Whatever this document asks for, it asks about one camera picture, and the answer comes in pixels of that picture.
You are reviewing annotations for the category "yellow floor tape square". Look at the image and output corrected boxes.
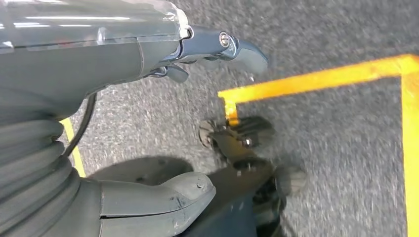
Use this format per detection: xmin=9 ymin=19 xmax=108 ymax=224
xmin=60 ymin=118 xmax=86 ymax=178
xmin=217 ymin=54 xmax=419 ymax=237

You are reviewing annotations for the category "black robot foot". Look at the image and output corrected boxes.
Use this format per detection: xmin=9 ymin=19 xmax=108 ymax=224
xmin=198 ymin=116 xmax=276 ymax=166

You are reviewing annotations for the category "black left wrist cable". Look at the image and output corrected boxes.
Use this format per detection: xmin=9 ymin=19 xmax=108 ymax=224
xmin=62 ymin=92 xmax=98 ymax=158

